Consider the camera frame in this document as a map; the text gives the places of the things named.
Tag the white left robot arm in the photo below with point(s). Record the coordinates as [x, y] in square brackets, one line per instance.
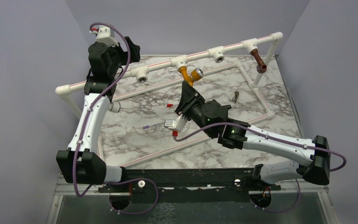
[80, 159]

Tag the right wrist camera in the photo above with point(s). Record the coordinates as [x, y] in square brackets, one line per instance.
[176, 126]

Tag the purple capped white stick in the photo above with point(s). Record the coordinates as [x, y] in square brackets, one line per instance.
[153, 125]

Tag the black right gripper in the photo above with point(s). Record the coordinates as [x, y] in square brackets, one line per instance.
[189, 97]

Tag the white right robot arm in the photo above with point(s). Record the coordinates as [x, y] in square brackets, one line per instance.
[308, 159]

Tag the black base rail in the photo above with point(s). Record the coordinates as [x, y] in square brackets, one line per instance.
[189, 185]

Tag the white PVC pipe frame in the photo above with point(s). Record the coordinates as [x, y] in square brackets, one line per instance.
[154, 82]

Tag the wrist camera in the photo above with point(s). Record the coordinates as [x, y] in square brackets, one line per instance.
[104, 35]
[176, 126]

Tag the orange water faucet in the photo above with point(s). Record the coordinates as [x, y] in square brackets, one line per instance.
[192, 77]

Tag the brown water faucet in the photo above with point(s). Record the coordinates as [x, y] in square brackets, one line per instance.
[261, 65]

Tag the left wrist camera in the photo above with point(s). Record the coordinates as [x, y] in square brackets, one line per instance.
[104, 35]

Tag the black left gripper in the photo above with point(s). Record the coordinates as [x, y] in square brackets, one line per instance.
[134, 52]

